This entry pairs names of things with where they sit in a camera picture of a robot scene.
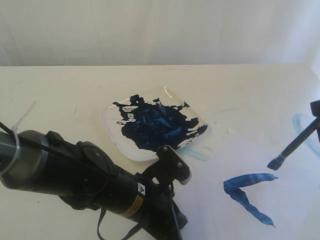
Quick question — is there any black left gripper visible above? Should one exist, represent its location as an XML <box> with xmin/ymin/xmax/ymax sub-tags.
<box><xmin>117</xmin><ymin>172</ymin><xmax>188</xmax><ymax>240</ymax></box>

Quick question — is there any black paintbrush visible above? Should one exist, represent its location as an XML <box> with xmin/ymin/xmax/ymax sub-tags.
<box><xmin>267</xmin><ymin>117</ymin><xmax>320</xmax><ymax>171</ymax></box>

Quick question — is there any white paper sheet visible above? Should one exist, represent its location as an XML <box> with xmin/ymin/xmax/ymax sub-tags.
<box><xmin>175</xmin><ymin>138</ymin><xmax>320</xmax><ymax>240</ymax></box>

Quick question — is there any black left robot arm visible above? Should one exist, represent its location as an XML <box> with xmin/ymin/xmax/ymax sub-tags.
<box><xmin>0</xmin><ymin>125</ymin><xmax>191</xmax><ymax>240</ymax></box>

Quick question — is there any white square paint plate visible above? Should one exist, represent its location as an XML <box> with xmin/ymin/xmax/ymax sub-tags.
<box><xmin>100</xmin><ymin>86</ymin><xmax>208</xmax><ymax>162</ymax></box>

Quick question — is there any white zip tie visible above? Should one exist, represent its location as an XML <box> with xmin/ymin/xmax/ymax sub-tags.
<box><xmin>0</xmin><ymin>100</ymin><xmax>37</xmax><ymax>177</ymax></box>

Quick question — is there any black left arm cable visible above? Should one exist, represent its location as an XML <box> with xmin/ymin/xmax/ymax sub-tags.
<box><xmin>0</xmin><ymin>122</ymin><xmax>141</xmax><ymax>240</ymax></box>

